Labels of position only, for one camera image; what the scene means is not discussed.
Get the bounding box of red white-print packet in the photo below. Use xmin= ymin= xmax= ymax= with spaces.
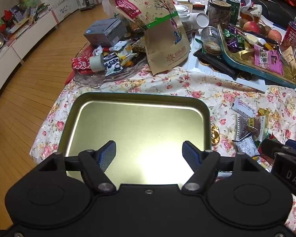
xmin=71 ymin=55 xmax=92 ymax=74

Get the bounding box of white rectangular tray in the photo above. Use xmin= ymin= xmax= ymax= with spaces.
xmin=187 ymin=39 xmax=267 ymax=93

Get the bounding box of red apple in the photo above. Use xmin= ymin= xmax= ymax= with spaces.
xmin=243 ymin=21 xmax=260 ymax=33
xmin=266 ymin=30 xmax=282 ymax=42

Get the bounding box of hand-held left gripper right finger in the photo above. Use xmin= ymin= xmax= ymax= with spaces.
xmin=182 ymin=140 xmax=262 ymax=194

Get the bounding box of black-lidded biscuit jar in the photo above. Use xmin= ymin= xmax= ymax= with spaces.
xmin=207 ymin=0 xmax=232 ymax=29

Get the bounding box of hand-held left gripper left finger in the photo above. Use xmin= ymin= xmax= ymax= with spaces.
xmin=37 ymin=140 xmax=117 ymax=194

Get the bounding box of gold tin tray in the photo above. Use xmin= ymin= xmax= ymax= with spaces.
xmin=57 ymin=92 xmax=211 ymax=185

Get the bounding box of glass jar with metal lid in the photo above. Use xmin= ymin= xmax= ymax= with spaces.
xmin=174 ymin=4 xmax=194 ymax=37

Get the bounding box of white grey-print snack packet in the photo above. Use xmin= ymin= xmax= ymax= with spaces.
xmin=233 ymin=136 xmax=258 ymax=156

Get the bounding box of white blue-print snack bar packet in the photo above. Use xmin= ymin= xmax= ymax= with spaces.
xmin=231 ymin=98 xmax=257 ymax=116

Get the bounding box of small kraft paper packet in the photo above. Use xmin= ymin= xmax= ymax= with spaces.
xmin=280 ymin=47 xmax=296 ymax=76

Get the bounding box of floral tablecloth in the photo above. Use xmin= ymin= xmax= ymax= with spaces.
xmin=30 ymin=64 xmax=296 ymax=232

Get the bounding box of gold chocolate coin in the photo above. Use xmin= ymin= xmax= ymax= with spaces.
xmin=238 ymin=71 xmax=253 ymax=81

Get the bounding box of pale tape roll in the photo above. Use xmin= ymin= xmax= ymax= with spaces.
xmin=89 ymin=54 xmax=106 ymax=72

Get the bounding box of clear glass dish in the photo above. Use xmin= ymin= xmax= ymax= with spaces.
xmin=73 ymin=42 xmax=148 ymax=88

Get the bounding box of red can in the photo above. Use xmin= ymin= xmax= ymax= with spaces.
xmin=281 ymin=21 xmax=296 ymax=47

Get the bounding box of green can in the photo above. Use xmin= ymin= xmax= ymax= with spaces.
xmin=226 ymin=0 xmax=241 ymax=25

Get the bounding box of white black drink pouch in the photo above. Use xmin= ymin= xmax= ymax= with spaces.
xmin=104 ymin=57 xmax=122 ymax=76

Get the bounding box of clear date packet gold label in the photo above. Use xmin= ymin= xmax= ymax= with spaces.
xmin=234 ymin=115 xmax=269 ymax=144

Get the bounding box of gold ingot chocolate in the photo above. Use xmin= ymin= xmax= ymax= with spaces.
xmin=210 ymin=126 xmax=224 ymax=145

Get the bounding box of white board with drawings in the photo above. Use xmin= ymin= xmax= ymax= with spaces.
xmin=31 ymin=0 xmax=79 ymax=24

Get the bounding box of white jelly cup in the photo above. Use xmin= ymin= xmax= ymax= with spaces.
xmin=244 ymin=33 xmax=259 ymax=45

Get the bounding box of black snack packet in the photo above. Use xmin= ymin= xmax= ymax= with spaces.
xmin=193 ymin=48 xmax=240 ymax=81

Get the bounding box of small glass jar with cookies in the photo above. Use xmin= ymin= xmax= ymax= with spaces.
xmin=201 ymin=26 xmax=222 ymax=56

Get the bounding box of large kraft paper snack bag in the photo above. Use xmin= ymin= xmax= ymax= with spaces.
xmin=109 ymin=0 xmax=191 ymax=76

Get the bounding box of white low cabinet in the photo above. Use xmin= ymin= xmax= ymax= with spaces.
xmin=0 ymin=10 xmax=58 ymax=109

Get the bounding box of black sofa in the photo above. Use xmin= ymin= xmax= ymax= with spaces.
xmin=207 ymin=0 xmax=296 ymax=32

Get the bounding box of teal-rimmed gold tray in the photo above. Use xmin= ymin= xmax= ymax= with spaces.
xmin=217 ymin=23 xmax=296 ymax=89

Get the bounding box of white paper cup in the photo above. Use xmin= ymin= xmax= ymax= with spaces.
xmin=190 ymin=12 xmax=210 ymax=29

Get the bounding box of pile of boxes and books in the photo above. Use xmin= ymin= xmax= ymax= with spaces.
xmin=0 ymin=0 xmax=50 ymax=34

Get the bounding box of pink snack packet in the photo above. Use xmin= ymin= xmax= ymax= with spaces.
xmin=254 ymin=44 xmax=284 ymax=76

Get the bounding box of grey cardboard box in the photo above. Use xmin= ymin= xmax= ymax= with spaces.
xmin=83 ymin=18 xmax=127 ymax=47

